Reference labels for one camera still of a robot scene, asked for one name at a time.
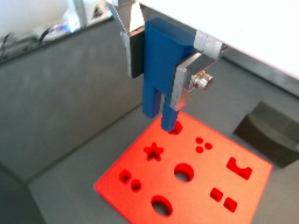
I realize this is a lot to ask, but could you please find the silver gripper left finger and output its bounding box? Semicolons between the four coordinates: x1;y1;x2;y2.
107;0;146;79

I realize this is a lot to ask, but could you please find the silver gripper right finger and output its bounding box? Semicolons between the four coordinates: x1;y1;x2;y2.
170;31;228;111

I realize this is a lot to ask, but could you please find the blue square-circle object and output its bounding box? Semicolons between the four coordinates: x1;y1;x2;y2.
143;17;194;131

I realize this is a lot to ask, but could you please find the black curved fixture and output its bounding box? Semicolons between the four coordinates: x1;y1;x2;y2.
234;102;299;168

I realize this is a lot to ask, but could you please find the red shape-sorter block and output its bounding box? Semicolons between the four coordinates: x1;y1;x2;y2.
95;113;273;224

